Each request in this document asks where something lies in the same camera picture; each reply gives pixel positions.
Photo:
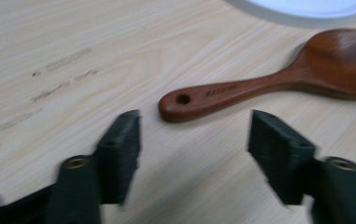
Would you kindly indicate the brown wooden spoon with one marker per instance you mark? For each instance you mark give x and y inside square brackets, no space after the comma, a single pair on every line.
[334,67]

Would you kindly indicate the white plate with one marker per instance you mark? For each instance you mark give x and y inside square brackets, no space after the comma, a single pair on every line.
[309,7]

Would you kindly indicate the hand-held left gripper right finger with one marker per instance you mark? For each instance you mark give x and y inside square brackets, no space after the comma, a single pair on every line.
[286,161]

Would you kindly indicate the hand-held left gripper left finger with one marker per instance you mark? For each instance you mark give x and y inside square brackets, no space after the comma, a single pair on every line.
[116,158]

